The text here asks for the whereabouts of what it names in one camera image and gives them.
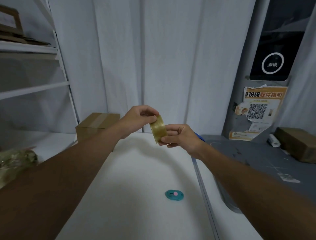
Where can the small white paper notice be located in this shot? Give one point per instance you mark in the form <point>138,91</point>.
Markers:
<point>258,127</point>

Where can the blue round tape dispenser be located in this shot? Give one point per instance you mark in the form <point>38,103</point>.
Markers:
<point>200,138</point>

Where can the brown taped parcel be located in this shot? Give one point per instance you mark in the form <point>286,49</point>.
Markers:
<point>296,143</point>

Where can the yellowish packing tape roll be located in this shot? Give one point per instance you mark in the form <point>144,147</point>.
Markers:
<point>158,128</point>

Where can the brown cardboard box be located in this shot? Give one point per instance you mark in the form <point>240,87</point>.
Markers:
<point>93,123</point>

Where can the small orange label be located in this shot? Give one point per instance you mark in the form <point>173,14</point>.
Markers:
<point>240,136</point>

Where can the small white paper roll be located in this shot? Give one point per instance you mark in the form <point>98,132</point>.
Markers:
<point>274,141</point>

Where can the person's right forearm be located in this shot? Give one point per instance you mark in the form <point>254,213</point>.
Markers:
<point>259,188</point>

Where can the grey cutting mat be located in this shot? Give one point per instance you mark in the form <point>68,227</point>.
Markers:
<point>251,153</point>

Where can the white curtain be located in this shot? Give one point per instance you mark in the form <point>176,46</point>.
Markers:
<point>168,61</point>

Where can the small torn picture sticker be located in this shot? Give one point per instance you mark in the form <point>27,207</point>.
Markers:
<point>240,110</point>

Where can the orange poster with square code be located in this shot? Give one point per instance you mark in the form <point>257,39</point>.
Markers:
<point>265,95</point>

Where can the white sticker on mat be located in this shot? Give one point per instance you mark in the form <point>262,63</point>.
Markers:
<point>288,178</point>

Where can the person's left forearm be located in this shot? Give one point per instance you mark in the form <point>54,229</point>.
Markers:
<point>54,188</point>

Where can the white metal shelf rack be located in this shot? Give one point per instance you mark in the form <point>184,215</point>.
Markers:
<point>32,87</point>

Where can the grey kiosk pillar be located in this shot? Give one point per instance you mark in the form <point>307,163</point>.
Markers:
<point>237,86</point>

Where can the teal box cutter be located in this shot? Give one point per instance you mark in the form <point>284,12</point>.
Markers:
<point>174,195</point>

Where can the crumpled clear plastic bag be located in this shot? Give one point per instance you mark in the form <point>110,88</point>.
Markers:
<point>14,163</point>

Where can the person's left hand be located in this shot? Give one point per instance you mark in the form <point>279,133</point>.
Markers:
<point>134,121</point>

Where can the person's right hand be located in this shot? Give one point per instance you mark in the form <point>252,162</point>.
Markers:
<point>184,139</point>

